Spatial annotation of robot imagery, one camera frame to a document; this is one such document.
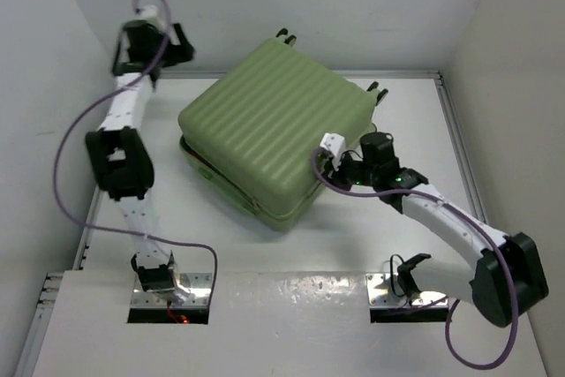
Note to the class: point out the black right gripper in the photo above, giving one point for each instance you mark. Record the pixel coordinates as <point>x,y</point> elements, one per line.
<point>335,178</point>

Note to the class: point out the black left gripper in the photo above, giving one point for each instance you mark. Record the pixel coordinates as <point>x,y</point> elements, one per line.
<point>177,54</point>

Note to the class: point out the green suitcase with blue lining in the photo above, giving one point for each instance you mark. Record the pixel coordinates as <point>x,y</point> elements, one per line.
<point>252,133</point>

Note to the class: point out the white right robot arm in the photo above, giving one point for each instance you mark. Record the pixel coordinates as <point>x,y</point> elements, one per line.
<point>502,276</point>

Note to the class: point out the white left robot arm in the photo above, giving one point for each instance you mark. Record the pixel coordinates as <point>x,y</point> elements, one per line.
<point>120,161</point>

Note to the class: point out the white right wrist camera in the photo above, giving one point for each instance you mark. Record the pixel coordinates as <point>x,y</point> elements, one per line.
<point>335,145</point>

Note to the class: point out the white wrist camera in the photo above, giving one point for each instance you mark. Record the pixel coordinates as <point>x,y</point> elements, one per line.
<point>335,145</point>
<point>150,13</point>

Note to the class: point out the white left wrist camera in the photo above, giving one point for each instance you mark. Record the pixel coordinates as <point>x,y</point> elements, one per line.
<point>150,13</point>

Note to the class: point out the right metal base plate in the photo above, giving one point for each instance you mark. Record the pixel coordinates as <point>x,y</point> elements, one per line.
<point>384,292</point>

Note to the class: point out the metal base plate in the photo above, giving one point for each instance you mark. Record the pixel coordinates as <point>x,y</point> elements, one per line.
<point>192,292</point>
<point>384,292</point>

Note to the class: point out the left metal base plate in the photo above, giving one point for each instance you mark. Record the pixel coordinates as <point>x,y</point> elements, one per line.
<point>192,292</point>

